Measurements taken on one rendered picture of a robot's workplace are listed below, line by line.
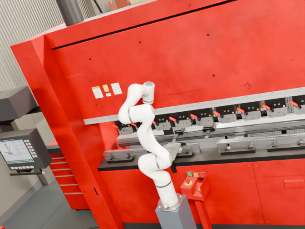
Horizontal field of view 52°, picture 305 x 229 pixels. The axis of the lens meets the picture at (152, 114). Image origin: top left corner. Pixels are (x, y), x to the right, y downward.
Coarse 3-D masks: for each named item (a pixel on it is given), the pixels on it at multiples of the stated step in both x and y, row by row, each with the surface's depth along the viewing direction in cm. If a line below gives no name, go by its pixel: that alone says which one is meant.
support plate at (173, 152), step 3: (177, 144) 298; (180, 144) 297; (165, 147) 300; (174, 147) 295; (177, 147) 293; (171, 150) 292; (174, 150) 290; (177, 150) 288; (171, 153) 288; (174, 153) 286; (174, 156) 281; (174, 159) 278
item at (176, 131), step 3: (174, 129) 320; (177, 129) 318; (180, 129) 316; (183, 129) 319; (177, 132) 316; (180, 132) 315; (183, 132) 318; (177, 135) 313; (174, 138) 310; (174, 141) 304
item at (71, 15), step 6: (60, 0) 270; (66, 0) 270; (72, 0) 273; (60, 6) 273; (66, 6) 272; (72, 6) 274; (78, 6) 279; (60, 12) 280; (66, 12) 274; (72, 12) 275; (78, 12) 278; (102, 12) 287; (66, 18) 277; (72, 18) 276; (78, 18) 278; (66, 24) 281; (72, 24) 279
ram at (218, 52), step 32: (256, 0) 218; (288, 0) 212; (128, 32) 259; (160, 32) 251; (192, 32) 243; (224, 32) 235; (256, 32) 228; (288, 32) 222; (64, 64) 294; (96, 64) 283; (128, 64) 273; (160, 64) 264; (192, 64) 255; (224, 64) 247; (256, 64) 239; (288, 64) 232; (160, 96) 279; (192, 96) 269; (224, 96) 260; (288, 96) 243
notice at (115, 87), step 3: (111, 84) 288; (114, 84) 287; (117, 84) 286; (114, 87) 289; (117, 87) 288; (114, 90) 291; (117, 90) 290; (120, 90) 289; (114, 93) 292; (117, 93) 291; (120, 93) 290
